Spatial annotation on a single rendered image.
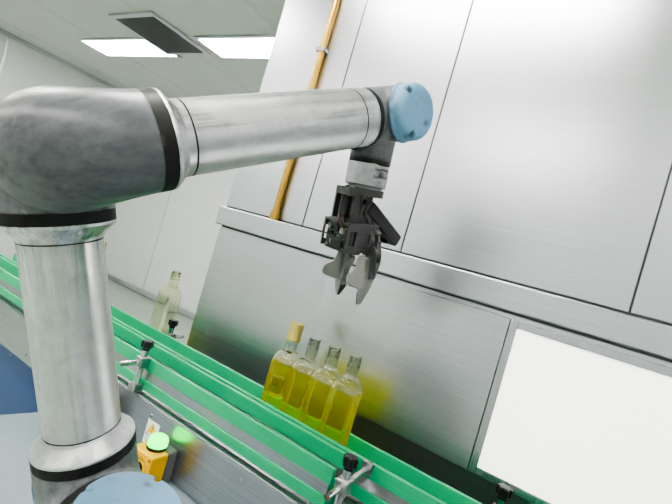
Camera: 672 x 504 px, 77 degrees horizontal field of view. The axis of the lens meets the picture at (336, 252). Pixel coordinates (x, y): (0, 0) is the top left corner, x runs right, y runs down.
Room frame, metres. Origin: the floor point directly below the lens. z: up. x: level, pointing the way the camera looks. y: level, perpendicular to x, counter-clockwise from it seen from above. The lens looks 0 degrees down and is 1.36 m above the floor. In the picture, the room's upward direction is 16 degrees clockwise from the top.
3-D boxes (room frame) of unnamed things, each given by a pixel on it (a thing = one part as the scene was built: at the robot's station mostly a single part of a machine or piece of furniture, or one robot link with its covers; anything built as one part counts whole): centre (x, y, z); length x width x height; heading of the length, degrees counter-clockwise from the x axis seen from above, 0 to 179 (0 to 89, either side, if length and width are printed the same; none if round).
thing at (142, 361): (1.04, 0.40, 0.94); 0.07 x 0.04 x 0.13; 150
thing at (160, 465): (0.94, 0.26, 0.79); 0.07 x 0.07 x 0.07; 60
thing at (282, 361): (1.03, 0.04, 0.99); 0.06 x 0.06 x 0.21; 59
